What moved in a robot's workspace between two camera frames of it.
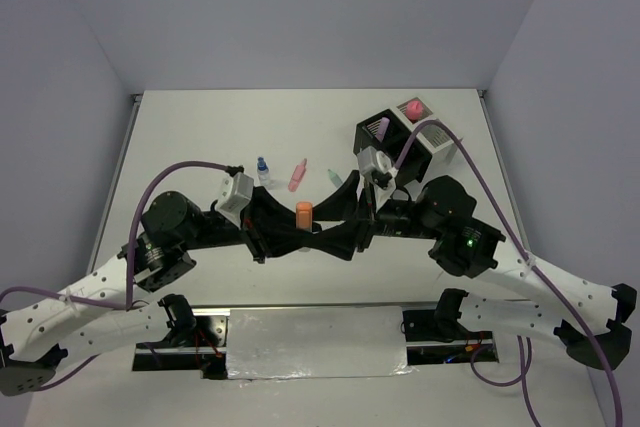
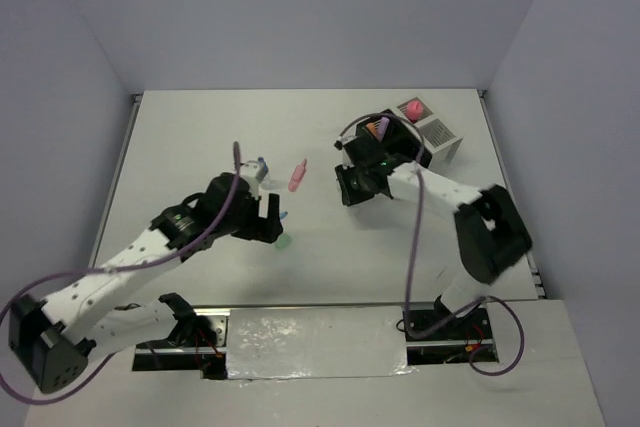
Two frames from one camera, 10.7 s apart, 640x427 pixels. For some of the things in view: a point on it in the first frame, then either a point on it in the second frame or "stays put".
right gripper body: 394,217 to 354,186
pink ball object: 414,110 stays put
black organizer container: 417,158 stays put
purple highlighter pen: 382,129 stays put
